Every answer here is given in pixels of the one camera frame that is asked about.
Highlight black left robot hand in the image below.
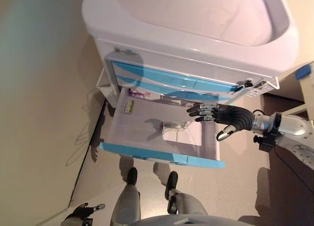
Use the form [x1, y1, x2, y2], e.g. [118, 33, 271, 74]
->
[68, 202, 106, 219]

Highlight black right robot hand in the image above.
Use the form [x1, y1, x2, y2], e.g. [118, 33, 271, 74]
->
[186, 103, 255, 142]

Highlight blue white medicine box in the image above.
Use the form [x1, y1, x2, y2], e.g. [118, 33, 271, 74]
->
[160, 121, 188, 133]

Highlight blue-fronted cart drawer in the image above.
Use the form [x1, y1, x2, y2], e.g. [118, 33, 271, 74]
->
[99, 87, 225, 169]
[115, 75, 233, 101]
[109, 60, 246, 94]

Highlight purple pink medicine box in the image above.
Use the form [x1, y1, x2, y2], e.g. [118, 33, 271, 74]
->
[130, 88, 151, 98]

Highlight green white medicine box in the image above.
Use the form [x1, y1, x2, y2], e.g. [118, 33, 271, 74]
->
[122, 100, 136, 115]

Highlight white perforated side basket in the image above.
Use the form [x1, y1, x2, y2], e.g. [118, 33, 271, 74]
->
[246, 76, 280, 98]

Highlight black cart keys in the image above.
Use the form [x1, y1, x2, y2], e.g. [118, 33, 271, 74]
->
[233, 80, 253, 93]

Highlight grey left robot leg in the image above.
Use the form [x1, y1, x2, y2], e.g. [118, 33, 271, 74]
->
[110, 167, 142, 226]

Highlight grey robot leg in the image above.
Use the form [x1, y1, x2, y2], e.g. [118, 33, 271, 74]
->
[110, 167, 142, 226]
[164, 171, 209, 226]

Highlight white paper sheet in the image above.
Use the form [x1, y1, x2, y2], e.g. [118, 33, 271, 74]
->
[163, 121, 203, 147]

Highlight white medical cart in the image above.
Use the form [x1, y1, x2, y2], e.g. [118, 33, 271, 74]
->
[82, 0, 299, 109]

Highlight blue bed corner bumper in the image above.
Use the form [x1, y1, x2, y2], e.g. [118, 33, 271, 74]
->
[294, 63, 312, 80]

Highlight grey right robot leg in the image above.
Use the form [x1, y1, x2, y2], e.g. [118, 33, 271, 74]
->
[164, 171, 209, 226]

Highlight grey robot torso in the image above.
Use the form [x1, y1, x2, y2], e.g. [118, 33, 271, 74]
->
[132, 212, 248, 226]

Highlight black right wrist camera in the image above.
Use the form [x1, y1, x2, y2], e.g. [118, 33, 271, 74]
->
[254, 134, 278, 152]

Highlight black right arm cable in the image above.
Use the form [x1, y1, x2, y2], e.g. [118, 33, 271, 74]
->
[252, 109, 314, 187]

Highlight white hospital bed frame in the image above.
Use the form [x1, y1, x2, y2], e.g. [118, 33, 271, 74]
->
[277, 61, 314, 128]

